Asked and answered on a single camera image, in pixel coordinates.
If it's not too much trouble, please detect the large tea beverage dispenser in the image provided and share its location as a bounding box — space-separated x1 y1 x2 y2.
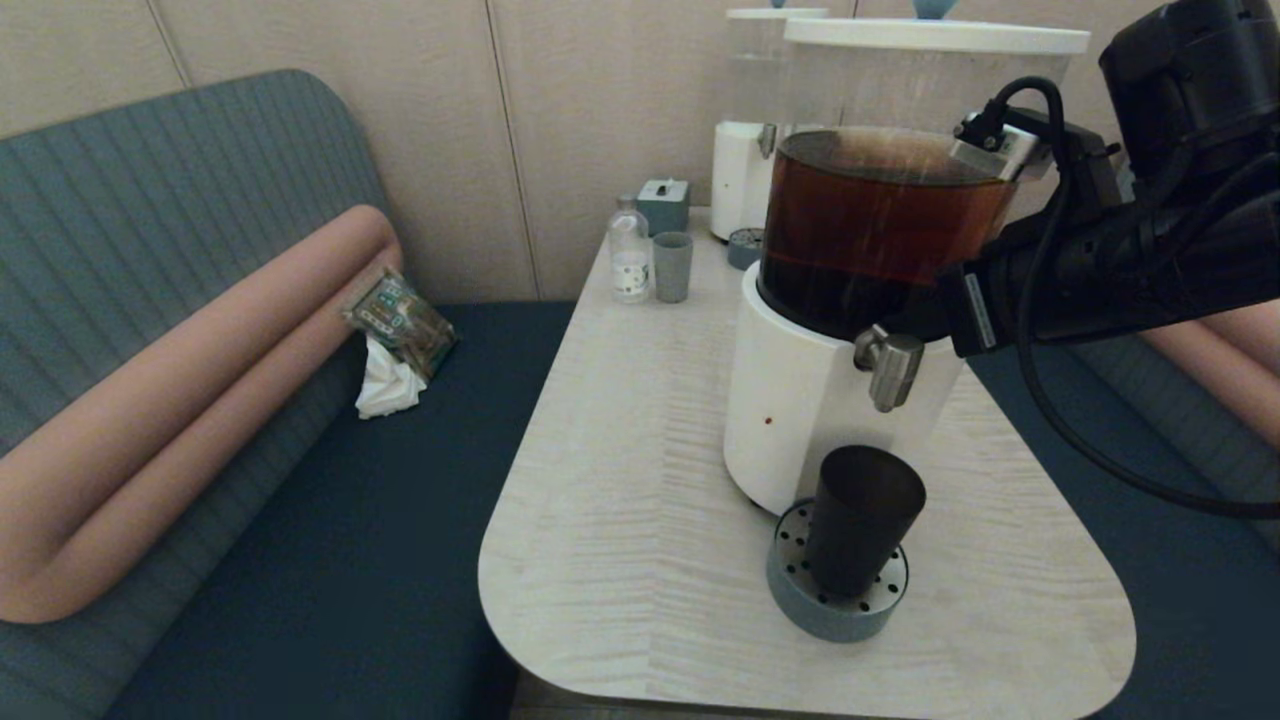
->
722 0 1091 517

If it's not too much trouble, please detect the crumpled white tissue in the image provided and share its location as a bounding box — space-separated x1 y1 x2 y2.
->
356 335 429 419

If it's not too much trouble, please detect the clear plastic water bottle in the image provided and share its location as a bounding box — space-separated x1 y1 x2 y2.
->
609 195 652 304

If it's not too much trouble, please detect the blue perforated drip tray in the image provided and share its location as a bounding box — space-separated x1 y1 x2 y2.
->
766 497 909 643

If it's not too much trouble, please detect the black camera cable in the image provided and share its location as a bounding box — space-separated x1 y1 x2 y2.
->
958 76 1280 521

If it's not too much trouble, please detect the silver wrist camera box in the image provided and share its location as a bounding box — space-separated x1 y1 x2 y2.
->
948 113 1053 184

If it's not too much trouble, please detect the teal upholstered bench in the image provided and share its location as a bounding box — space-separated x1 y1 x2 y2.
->
965 335 1280 720
0 68 576 720

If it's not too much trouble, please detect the printed plastic tissue packet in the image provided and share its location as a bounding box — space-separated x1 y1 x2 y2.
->
342 268 459 381

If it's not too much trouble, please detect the dark grey tall cup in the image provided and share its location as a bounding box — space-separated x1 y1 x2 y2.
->
806 445 927 599

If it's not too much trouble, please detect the empty white beverage dispenser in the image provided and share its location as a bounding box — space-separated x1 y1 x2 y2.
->
711 8 831 241

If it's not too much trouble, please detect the blue tissue box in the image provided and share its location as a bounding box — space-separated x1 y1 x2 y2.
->
637 178 691 237

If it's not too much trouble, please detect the grey-blue small cup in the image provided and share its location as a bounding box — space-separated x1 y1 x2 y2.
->
652 232 694 304

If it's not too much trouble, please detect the pink bolster cushion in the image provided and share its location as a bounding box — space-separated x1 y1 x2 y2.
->
1140 300 1280 446
0 205 403 624

